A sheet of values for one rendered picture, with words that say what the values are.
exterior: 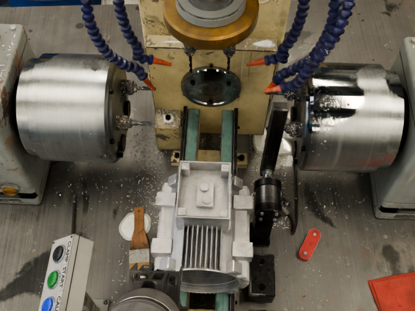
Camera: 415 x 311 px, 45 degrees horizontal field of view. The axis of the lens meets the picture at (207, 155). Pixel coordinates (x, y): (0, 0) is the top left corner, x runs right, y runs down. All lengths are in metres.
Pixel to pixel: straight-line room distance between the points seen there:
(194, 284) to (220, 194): 0.22
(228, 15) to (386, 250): 0.72
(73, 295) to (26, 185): 0.41
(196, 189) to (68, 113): 0.32
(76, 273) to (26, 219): 0.42
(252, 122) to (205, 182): 0.42
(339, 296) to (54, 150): 0.74
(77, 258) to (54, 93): 0.35
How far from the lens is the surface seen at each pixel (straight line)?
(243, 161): 1.35
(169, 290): 0.71
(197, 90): 1.25
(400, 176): 1.20
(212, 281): 1.09
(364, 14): 1.80
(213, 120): 1.37
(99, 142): 1.10
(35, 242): 1.34
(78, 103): 1.08
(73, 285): 0.99
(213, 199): 0.97
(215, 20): 0.91
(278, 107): 0.93
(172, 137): 1.34
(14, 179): 1.29
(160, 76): 1.23
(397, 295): 1.30
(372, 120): 1.09
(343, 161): 1.12
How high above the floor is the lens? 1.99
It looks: 59 degrees down
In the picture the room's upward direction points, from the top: straight up
